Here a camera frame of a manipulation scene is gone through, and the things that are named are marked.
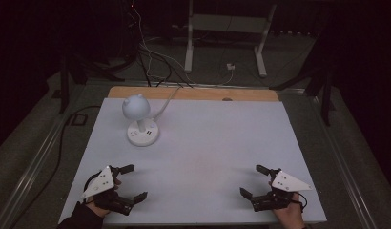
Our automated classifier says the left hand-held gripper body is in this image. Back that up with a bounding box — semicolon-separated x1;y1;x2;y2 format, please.
80;164;134;217

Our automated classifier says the white table cover sheet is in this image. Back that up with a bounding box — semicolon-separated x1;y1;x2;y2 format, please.
57;97;328;225

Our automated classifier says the black tripod stand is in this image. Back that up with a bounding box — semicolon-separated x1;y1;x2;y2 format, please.
269;56;338;128

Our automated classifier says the person's left hand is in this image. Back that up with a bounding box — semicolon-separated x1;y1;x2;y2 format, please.
85;178;123;219

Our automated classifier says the white metal stand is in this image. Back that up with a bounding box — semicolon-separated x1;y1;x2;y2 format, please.
183;0;279;79

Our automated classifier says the white round-head desk lamp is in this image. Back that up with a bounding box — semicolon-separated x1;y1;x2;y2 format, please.
121;93;160;148

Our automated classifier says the black floor plate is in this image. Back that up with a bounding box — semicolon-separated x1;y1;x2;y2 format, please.
69;113;89;127

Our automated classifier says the person's right hand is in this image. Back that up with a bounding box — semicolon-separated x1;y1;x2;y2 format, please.
268;181;306;229

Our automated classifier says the white lamp cable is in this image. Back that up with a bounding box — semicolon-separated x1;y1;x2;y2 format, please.
151;85;183;122

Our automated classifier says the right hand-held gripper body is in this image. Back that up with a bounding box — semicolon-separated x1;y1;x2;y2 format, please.
250;168;315;213

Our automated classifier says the black floor cable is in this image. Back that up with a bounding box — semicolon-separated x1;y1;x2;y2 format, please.
8;105;102;229

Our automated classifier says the bundle of black cables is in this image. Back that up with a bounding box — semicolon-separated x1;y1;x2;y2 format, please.
136;44;195;89

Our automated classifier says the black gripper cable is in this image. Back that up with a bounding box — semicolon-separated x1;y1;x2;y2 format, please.
293;190;309;214

